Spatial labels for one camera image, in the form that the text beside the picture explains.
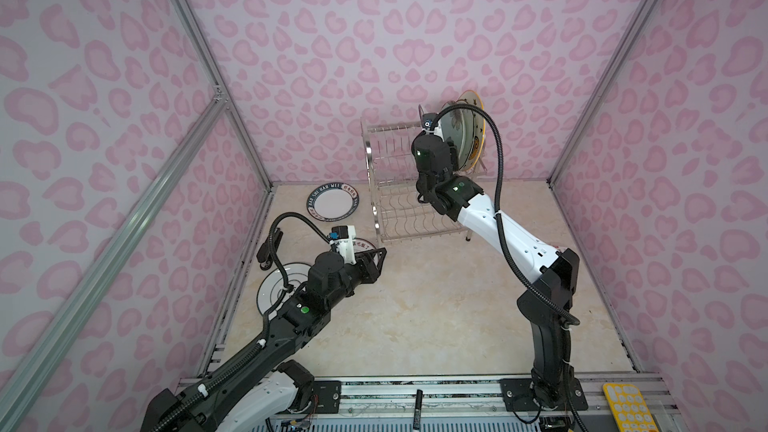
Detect mint green flower plate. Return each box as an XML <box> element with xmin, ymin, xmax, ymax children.
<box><xmin>441</xmin><ymin>108</ymin><xmax>474</xmax><ymax>170</ymax></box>

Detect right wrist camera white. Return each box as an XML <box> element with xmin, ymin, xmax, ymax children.
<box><xmin>420</xmin><ymin>112</ymin><xmax>442</xmax><ymax>137</ymax></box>

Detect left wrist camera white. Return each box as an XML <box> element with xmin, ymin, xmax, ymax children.
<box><xmin>329</xmin><ymin>225</ymin><xmax>356</xmax><ymax>265</ymax></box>

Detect halloween cat star plate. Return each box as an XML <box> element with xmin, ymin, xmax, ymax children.
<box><xmin>459</xmin><ymin>108</ymin><xmax>486</xmax><ymax>171</ymax></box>

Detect black stapler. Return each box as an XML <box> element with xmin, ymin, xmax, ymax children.
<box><xmin>256</xmin><ymin>228</ymin><xmax>283</xmax><ymax>271</ymax></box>

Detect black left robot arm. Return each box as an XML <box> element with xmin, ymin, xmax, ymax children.
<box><xmin>140</xmin><ymin>248</ymin><xmax>387</xmax><ymax>431</ymax></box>

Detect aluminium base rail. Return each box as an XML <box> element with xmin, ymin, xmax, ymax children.
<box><xmin>173</xmin><ymin>371</ymin><xmax>685</xmax><ymax>432</ymax></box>

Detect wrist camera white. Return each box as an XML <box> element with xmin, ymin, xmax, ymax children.
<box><xmin>329</xmin><ymin>225</ymin><xmax>356</xmax><ymax>265</ymax></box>
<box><xmin>420</xmin><ymin>112</ymin><xmax>442</xmax><ymax>137</ymax></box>

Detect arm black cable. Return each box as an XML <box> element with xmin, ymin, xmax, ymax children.
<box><xmin>149</xmin><ymin>211</ymin><xmax>334</xmax><ymax>432</ymax></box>
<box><xmin>431</xmin><ymin>102</ymin><xmax>592</xmax><ymax>432</ymax></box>

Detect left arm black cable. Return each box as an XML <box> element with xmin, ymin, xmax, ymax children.
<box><xmin>149</xmin><ymin>211</ymin><xmax>334</xmax><ymax>432</ymax></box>

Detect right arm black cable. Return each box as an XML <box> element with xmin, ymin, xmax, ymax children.
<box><xmin>431</xmin><ymin>102</ymin><xmax>592</xmax><ymax>432</ymax></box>

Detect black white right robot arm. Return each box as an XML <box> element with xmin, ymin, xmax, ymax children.
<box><xmin>411</xmin><ymin>131</ymin><xmax>580</xmax><ymax>410</ymax></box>

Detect black marker pen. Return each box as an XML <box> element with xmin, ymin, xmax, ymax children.
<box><xmin>412</xmin><ymin>389</ymin><xmax>424</xmax><ymax>432</ymax></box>

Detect white plate black text rim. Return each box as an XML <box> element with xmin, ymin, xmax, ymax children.
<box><xmin>306</xmin><ymin>182</ymin><xmax>360</xmax><ymax>222</ymax></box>

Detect orange sunburst plate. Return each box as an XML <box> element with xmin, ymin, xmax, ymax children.
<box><xmin>353</xmin><ymin>238</ymin><xmax>377</xmax><ymax>253</ymax></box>
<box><xmin>435</xmin><ymin>110</ymin><xmax>463</xmax><ymax>156</ymax></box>

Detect white plate black rings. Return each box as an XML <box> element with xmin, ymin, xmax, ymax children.
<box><xmin>256</xmin><ymin>261</ymin><xmax>313</xmax><ymax>317</ymax></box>

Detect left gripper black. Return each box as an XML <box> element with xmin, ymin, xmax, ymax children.
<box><xmin>326</xmin><ymin>245</ymin><xmax>387</xmax><ymax>313</ymax></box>

